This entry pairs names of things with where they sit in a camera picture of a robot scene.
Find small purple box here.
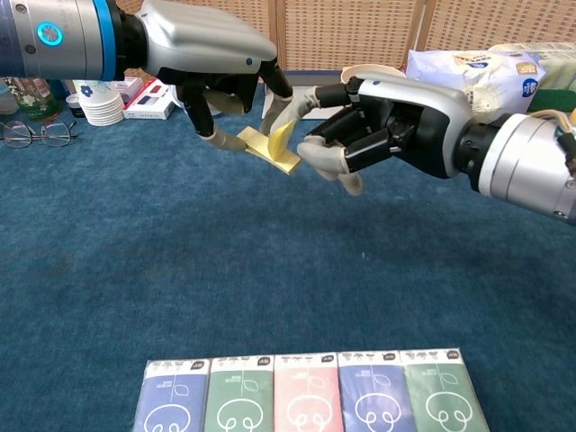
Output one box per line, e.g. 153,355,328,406
114,76,143,101

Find woven wooden screen panel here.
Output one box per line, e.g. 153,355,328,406
416,0,576,53
227,0,283,73
109,0,157,17
276,0,427,73

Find small dark jar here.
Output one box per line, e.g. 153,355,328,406
65,93,86,119

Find blue pocket tissue pack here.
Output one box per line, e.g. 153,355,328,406
132,358,212,432
337,350,418,432

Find green tea bottle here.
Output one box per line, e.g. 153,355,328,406
0,76,59,121

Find pink pocket tissue pack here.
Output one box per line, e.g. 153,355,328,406
273,353,346,432

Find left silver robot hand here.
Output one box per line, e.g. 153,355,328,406
117,0,294,152

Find pale green paper pack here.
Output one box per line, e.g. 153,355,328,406
488,41,576,91

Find grey cardboard tray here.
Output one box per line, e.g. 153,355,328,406
283,69,347,98

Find yellow sticky note pad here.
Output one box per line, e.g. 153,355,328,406
237,120,302,176

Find pale blue tissue bag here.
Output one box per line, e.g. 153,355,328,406
404,48,548,118

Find stack of floral paper cups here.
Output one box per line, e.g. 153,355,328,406
74,79,126,127

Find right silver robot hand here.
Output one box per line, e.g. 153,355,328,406
283,75,478,197

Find green pocket tissue pack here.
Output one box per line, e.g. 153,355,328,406
202,355,275,432
399,346,491,432

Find beige right wrist cable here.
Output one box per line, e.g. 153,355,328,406
528,109,576,176

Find blue table carpet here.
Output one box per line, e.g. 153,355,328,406
0,103,576,432

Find white red blue carton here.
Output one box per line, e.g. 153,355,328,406
122,78,176,122

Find thin-framed eyeglasses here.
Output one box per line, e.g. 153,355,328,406
0,119,78,149

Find green and yellow scouring sponge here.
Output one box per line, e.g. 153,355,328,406
528,88,576,113

